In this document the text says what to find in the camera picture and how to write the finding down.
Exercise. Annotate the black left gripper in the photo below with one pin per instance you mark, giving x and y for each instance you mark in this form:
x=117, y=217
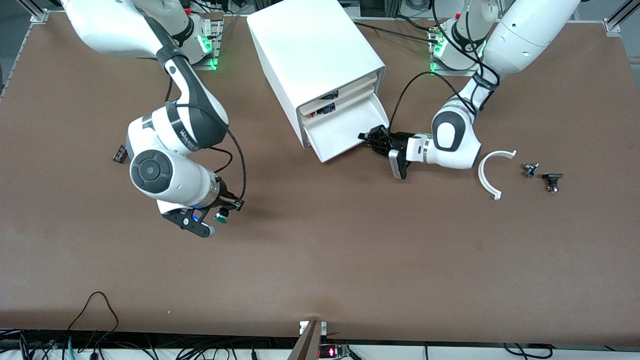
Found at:
x=398, y=142

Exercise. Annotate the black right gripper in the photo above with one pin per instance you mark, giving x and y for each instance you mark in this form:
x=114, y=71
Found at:
x=224, y=195

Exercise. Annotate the green push button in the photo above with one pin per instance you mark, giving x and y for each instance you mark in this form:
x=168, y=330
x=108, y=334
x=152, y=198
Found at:
x=219, y=218

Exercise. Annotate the white plastic drawer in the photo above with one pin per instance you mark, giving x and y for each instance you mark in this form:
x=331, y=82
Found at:
x=357, y=88
x=357, y=98
x=340, y=135

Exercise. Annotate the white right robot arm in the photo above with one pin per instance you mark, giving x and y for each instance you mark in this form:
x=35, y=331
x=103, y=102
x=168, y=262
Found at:
x=170, y=175

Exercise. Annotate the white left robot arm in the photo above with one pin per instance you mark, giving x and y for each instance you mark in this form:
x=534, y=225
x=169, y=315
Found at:
x=520, y=35

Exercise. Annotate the blue red component in drawer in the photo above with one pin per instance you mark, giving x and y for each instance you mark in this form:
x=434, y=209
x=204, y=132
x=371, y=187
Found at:
x=326, y=109

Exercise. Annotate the black component in drawer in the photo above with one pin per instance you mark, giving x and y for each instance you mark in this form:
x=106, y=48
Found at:
x=330, y=95

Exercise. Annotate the white drawer cabinet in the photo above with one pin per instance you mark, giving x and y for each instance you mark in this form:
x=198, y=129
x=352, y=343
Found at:
x=310, y=55

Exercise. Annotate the black button contact component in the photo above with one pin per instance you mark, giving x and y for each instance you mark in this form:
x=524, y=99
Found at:
x=552, y=181

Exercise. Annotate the white curved plastic arc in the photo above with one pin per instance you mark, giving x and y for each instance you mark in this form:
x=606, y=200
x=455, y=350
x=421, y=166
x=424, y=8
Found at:
x=482, y=172

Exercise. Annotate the small black terminal block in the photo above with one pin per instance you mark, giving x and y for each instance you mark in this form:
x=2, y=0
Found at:
x=119, y=154

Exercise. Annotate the small grey metal component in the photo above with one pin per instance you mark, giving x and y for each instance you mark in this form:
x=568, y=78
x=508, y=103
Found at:
x=530, y=170

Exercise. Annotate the small red display device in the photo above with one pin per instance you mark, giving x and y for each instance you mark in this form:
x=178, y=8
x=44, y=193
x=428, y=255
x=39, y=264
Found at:
x=331, y=351

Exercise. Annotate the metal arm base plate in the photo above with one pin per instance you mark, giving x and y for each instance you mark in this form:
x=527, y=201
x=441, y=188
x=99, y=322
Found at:
x=435, y=55
x=214, y=47

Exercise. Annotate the aluminium camera post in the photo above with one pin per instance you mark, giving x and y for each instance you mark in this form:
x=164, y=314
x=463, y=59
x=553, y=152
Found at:
x=307, y=342

